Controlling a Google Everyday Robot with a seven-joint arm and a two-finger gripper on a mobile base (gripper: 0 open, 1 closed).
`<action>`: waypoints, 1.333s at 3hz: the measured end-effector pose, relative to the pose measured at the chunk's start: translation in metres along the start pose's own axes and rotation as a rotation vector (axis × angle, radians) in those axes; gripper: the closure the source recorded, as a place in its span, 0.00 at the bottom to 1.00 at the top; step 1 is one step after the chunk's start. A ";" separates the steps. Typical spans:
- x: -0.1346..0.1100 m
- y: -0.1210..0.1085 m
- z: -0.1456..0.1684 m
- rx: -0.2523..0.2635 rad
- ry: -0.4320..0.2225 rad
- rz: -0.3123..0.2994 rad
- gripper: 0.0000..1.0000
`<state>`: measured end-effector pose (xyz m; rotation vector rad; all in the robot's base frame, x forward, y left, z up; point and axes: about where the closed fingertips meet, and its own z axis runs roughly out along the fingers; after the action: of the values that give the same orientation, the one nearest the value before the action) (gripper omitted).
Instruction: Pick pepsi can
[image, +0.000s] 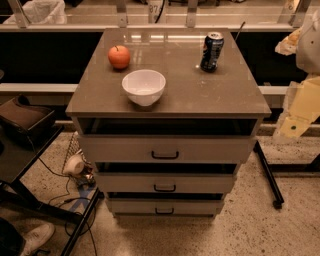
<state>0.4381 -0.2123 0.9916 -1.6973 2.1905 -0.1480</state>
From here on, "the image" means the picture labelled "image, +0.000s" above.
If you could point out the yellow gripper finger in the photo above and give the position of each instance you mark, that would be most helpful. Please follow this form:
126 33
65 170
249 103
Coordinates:
301 107

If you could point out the blue pepsi can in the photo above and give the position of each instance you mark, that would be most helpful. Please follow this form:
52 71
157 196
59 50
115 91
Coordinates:
212 47

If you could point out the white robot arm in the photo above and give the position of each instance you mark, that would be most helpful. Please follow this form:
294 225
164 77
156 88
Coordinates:
305 43

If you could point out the black stand leg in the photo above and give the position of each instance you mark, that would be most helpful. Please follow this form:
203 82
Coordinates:
278 199

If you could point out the grey drawer cabinet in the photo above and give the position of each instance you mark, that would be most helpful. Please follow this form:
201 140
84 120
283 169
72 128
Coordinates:
225 103

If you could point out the white bowl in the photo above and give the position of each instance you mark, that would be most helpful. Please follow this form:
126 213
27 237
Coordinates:
144 87

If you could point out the top grey drawer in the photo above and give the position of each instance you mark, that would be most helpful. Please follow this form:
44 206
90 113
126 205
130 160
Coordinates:
166 149

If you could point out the grey drawer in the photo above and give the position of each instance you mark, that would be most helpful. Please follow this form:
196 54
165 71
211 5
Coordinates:
164 207
151 183
166 149

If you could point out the orange apple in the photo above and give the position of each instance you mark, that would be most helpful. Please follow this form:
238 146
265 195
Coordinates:
119 56

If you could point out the bottom grey drawer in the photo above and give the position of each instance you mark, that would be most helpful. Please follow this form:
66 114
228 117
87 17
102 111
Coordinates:
164 207

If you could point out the middle grey drawer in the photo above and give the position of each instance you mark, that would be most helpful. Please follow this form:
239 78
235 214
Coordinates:
151 183

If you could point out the white round device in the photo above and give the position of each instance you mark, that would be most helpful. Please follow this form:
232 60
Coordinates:
75 165

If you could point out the metal railing shelf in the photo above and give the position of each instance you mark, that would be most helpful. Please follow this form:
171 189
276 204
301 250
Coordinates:
96 15

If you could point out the white plastic bag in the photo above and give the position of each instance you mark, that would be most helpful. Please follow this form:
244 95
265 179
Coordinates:
36 12

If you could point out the brown bag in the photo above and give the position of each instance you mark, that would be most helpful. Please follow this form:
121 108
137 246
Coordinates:
23 121

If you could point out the black side table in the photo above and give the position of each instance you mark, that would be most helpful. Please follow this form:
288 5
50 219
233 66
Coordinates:
15 161

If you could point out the white sneaker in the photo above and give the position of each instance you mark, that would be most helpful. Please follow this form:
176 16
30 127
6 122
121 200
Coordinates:
36 238

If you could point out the wire basket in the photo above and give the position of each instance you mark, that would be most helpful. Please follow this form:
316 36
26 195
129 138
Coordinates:
85 178

